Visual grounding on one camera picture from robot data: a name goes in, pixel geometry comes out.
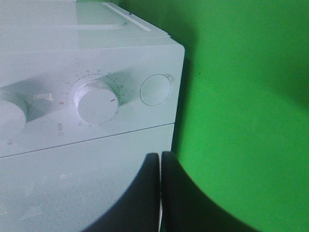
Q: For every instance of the green table cloth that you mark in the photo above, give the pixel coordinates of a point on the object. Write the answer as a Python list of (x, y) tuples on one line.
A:
[(242, 130)]

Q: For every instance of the round white door button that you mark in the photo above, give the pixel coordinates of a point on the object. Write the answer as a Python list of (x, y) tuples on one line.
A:
[(155, 89)]

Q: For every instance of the white microwave knob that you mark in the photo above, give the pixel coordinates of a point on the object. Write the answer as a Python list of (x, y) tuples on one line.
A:
[(95, 102), (12, 118)]

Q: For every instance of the white microwave oven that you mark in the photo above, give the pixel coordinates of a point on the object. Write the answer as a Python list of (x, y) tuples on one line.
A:
[(49, 48)]

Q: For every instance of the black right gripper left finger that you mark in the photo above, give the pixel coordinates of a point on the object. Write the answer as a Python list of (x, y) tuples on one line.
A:
[(138, 209)]

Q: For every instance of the white microwave door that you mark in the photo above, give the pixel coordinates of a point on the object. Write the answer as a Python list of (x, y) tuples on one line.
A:
[(67, 188)]

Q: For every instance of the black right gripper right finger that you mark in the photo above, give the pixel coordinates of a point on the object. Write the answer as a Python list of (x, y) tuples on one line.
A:
[(186, 208)]

